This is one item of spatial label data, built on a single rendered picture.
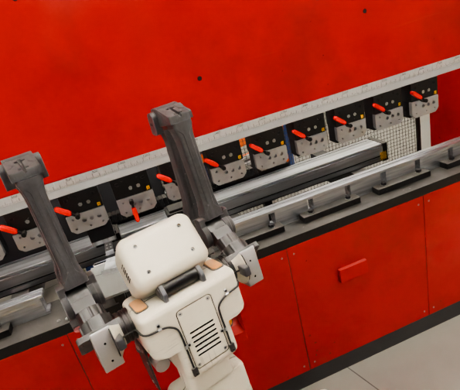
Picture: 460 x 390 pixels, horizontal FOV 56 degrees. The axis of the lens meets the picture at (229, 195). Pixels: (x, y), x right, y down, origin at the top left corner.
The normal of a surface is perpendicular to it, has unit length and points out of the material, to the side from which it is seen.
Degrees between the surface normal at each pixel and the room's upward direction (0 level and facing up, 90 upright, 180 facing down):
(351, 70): 90
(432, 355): 0
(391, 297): 90
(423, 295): 90
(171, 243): 48
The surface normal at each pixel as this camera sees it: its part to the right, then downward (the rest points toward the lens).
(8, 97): 0.32, 0.32
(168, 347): 0.50, 0.11
